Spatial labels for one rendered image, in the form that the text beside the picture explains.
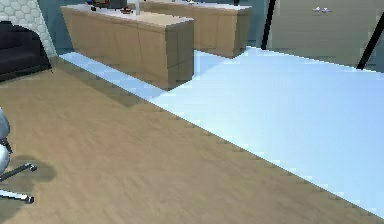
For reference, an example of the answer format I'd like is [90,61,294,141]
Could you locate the long wooden kitchen counter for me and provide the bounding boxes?
[139,0,253,59]

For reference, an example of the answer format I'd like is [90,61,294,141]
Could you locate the light wooden kitchen counter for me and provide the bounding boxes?
[60,3,195,90]

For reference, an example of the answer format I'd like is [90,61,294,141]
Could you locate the silver door handle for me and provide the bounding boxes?
[311,6,333,14]

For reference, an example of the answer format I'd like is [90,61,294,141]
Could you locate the black appliance on counter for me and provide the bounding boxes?
[85,0,128,12]

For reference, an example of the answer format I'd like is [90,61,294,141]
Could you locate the black sofa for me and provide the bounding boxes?
[0,20,53,83]

